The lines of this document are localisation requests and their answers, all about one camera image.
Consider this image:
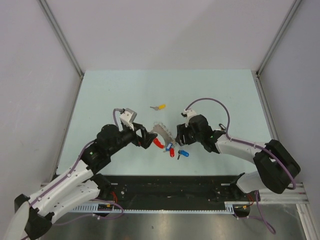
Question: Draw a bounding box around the red handled key organizer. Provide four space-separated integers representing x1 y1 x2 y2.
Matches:
151 122 176 158

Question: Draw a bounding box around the yellow tagged key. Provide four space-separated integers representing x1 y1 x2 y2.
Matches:
150 104 166 111

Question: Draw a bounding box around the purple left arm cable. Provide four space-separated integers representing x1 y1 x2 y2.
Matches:
22 108 126 240

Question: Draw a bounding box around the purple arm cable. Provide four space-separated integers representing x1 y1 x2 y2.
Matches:
22 108 126 240
184 97 298 235

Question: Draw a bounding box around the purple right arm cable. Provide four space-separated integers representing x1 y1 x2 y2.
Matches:
184 97 298 235

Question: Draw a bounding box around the right aluminium frame post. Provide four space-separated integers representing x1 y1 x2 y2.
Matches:
254 0 303 76

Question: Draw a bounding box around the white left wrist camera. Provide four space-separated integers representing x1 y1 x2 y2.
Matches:
120 108 137 131

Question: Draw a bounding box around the left aluminium frame post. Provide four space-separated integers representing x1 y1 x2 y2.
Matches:
37 0 85 78

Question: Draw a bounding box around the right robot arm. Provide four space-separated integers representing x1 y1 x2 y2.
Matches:
175 113 301 201

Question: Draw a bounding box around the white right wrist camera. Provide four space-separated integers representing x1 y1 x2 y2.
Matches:
181 109 198 128

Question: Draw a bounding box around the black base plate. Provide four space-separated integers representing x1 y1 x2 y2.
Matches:
105 175 255 202

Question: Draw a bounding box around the aluminium frame post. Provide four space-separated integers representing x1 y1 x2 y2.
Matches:
254 0 303 76
37 0 85 78

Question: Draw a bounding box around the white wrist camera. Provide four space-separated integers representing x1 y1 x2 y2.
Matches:
181 109 198 128
120 108 137 131

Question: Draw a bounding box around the grey slotted cable duct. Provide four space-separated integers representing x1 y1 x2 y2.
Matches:
70 202 250 215

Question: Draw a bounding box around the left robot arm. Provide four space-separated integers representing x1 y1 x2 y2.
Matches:
14 123 158 240

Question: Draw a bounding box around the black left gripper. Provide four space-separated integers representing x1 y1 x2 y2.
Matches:
107 121 157 156

